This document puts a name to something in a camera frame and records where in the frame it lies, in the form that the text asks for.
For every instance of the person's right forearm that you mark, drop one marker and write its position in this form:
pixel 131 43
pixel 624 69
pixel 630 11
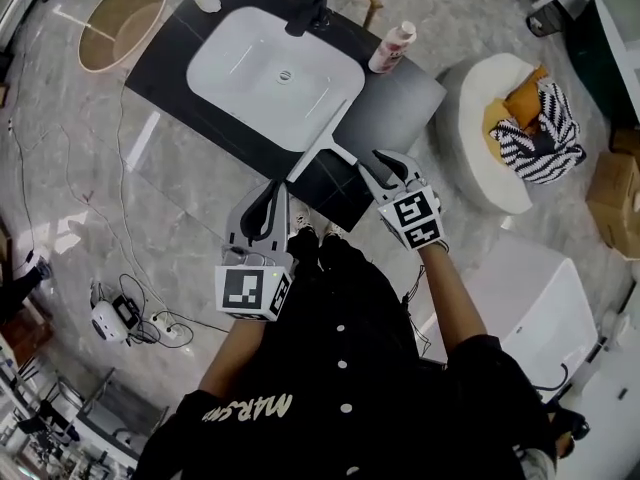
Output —
pixel 452 298

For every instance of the small black box device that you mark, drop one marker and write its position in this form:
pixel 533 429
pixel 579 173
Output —
pixel 126 309

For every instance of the white round lounge seat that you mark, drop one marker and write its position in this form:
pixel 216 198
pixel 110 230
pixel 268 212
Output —
pixel 475 133

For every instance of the black bathtub faucet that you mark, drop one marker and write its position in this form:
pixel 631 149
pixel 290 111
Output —
pixel 564 375

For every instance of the brown wooden chair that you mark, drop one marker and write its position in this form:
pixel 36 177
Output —
pixel 25 335

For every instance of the grey metal rack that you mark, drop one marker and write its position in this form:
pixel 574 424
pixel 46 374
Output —
pixel 95 408

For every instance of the black and white striped blanket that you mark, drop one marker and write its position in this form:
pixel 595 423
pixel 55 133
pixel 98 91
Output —
pixel 545 148

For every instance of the pink bottle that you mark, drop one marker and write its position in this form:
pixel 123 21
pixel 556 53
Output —
pixel 392 48

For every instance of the dark wooden vanity cabinet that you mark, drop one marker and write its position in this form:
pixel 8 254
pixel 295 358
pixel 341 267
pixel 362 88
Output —
pixel 390 108

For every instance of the person's white shoe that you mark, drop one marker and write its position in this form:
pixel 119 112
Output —
pixel 334 229
pixel 304 218

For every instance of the person's right white shoe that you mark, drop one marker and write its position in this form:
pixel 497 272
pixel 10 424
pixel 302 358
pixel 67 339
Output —
pixel 334 229

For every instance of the cardboard box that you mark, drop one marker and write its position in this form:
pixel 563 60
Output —
pixel 617 203

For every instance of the black mesh bin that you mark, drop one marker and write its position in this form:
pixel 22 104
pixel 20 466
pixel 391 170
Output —
pixel 544 22

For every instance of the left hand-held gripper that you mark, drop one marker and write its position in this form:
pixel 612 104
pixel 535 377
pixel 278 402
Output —
pixel 245 290

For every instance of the round beige tub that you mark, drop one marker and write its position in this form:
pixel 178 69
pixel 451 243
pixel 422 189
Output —
pixel 120 28

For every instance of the orange cushion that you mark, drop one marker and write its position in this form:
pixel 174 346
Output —
pixel 522 105

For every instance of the person's left forearm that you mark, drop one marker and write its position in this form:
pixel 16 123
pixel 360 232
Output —
pixel 232 358

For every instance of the dark green bathtub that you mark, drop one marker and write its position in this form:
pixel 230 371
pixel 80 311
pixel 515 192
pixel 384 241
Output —
pixel 582 58

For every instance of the person's left white shoe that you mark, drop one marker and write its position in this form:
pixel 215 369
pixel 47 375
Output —
pixel 304 218

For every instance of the person's black clothing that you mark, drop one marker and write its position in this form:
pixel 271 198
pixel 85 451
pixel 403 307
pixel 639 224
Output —
pixel 340 408

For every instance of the white power strip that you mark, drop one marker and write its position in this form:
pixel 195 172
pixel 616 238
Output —
pixel 164 327

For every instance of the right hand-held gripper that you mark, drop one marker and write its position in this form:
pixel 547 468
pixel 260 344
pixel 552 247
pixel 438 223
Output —
pixel 415 215

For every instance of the white sink basin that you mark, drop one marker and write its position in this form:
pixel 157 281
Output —
pixel 250 73

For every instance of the white round device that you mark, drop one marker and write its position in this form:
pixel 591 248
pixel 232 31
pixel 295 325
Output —
pixel 107 322

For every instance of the white bathtub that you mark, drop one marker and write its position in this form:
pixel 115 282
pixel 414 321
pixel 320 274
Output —
pixel 540 308

